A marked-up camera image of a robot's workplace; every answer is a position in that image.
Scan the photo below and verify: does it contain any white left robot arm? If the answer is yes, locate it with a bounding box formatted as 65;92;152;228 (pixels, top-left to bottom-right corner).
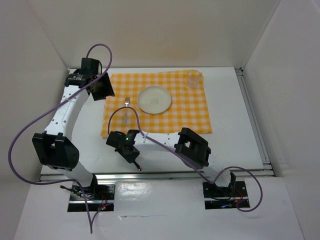
32;57;115;200

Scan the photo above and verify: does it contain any aluminium front rail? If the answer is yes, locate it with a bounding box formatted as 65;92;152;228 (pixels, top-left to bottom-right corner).
40;169;275;182

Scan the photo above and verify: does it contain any silver fork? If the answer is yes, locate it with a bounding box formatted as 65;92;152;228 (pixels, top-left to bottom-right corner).
123;97;131;126

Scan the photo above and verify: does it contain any silver table knife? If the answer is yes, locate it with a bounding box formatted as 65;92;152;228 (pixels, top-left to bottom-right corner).
133;161;142;171

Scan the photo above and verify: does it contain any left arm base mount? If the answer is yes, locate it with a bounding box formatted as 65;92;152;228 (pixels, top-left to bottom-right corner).
60;182;116;213

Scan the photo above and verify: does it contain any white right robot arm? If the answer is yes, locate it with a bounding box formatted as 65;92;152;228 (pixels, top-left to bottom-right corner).
106;127;236;196

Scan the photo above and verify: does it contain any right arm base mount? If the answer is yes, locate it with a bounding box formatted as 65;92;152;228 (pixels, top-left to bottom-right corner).
202;181;251;210

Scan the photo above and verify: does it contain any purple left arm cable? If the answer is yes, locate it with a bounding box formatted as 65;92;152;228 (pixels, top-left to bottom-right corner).
8;43;113;235

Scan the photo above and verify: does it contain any yellow white checkered cloth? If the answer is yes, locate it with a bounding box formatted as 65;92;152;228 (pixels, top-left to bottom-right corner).
101;70;212;139

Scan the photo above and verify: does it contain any clear plastic cup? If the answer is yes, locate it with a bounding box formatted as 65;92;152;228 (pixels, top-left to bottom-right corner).
187;69;202;89

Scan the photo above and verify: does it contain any cream round plate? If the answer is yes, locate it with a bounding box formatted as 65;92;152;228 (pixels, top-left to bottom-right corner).
137;86;172;115

